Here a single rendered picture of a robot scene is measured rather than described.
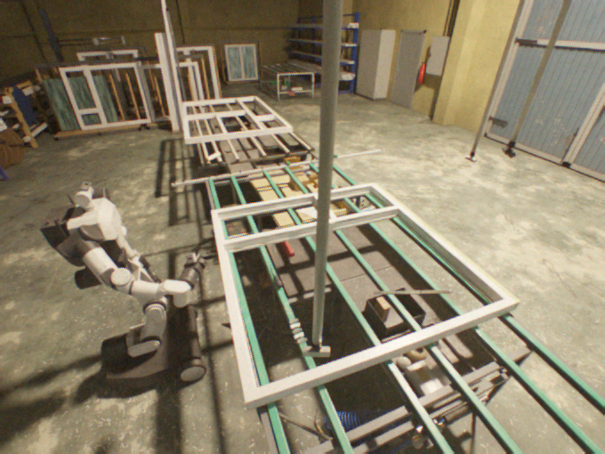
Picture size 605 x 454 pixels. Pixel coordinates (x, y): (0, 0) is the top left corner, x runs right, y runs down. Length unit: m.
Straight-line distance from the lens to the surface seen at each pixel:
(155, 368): 2.44
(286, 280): 2.14
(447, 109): 8.65
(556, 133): 7.45
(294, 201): 2.41
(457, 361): 1.95
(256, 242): 2.01
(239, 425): 2.29
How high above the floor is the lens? 2.12
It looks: 35 degrees down
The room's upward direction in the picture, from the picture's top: straight up
